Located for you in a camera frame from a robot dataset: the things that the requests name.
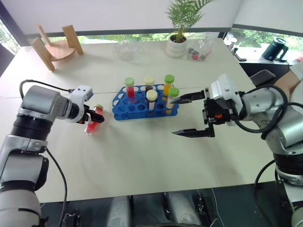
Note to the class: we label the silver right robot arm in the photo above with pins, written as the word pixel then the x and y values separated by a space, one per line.
pixel 262 104

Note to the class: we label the orange test tube green cap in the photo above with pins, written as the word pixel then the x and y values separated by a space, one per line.
pixel 169 79

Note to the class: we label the dark side desk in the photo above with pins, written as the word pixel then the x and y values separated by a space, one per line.
pixel 260 66

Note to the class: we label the green palm in white pot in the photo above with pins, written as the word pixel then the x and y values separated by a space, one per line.
pixel 175 48

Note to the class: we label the clear glass bowl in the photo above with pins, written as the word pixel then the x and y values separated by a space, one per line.
pixel 126 50

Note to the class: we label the yellow test tube green cap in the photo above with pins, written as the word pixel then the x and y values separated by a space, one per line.
pixel 174 91

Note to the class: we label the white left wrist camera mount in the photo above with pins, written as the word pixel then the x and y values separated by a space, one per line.
pixel 80 93

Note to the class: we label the person bare forearm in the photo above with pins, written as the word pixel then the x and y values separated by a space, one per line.
pixel 286 81

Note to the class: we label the wooden curved stand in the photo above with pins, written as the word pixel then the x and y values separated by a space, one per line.
pixel 59 50

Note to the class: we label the clear plastic bag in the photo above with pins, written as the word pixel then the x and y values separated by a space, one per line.
pixel 198 50

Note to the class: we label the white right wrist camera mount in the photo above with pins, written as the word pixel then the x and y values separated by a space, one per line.
pixel 225 87

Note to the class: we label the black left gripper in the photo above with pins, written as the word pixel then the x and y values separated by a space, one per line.
pixel 85 116

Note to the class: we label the blue test tube rack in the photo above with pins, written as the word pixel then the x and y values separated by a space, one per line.
pixel 123 116

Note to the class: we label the black office chair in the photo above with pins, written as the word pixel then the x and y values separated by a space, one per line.
pixel 262 76

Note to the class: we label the grey rounded shape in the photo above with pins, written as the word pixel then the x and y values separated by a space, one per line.
pixel 182 210

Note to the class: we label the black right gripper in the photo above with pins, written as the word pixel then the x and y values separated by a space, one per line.
pixel 217 111

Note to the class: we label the red test tube green cap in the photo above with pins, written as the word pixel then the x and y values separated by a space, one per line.
pixel 130 91
pixel 92 127

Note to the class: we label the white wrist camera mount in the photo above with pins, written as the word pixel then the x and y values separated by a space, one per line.
pixel 225 87
pixel 80 93

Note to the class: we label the white paper cup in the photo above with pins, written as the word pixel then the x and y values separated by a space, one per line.
pixel 233 42

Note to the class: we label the dark green electric kettle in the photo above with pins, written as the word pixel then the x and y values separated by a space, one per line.
pixel 274 50

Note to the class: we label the brown test tube cream cap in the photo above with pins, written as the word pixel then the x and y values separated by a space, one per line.
pixel 149 80
pixel 151 95

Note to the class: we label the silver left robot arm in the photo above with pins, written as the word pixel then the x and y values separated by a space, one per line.
pixel 40 101

